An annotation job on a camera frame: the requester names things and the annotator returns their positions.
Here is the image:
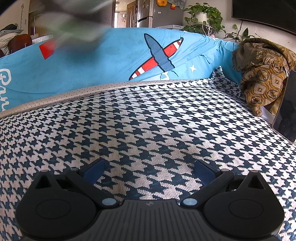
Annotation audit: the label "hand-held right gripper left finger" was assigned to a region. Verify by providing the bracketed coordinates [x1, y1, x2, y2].
[34, 160, 119, 208]

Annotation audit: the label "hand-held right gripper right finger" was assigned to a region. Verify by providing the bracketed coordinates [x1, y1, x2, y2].
[180, 160, 267, 208]

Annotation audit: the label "green brown striped t-shirt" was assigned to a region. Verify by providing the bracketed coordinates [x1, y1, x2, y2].
[35, 0, 112, 49]

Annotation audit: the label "black smartphone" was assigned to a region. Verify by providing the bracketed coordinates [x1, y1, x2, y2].
[272, 70, 296, 144]

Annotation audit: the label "brown patterned blanket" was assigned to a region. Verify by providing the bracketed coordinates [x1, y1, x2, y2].
[232, 38, 292, 117]

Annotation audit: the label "blue printed bolster cushion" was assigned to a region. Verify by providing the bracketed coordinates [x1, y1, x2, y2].
[0, 27, 242, 113]

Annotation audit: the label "long-leaf potted plant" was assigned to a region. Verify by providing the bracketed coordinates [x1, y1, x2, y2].
[223, 23, 255, 44]

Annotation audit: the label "white chest freezer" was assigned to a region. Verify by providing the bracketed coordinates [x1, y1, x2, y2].
[154, 24, 184, 30]

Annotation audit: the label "brown wooden chair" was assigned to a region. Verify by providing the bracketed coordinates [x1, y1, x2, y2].
[9, 34, 33, 55]

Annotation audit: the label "wooden dining chairs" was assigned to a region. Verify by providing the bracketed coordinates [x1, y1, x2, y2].
[0, 23, 25, 57]

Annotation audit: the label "silver refrigerator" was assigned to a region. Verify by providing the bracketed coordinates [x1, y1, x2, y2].
[136, 0, 184, 29]

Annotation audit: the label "black television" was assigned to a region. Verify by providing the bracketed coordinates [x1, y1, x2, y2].
[232, 0, 296, 36]

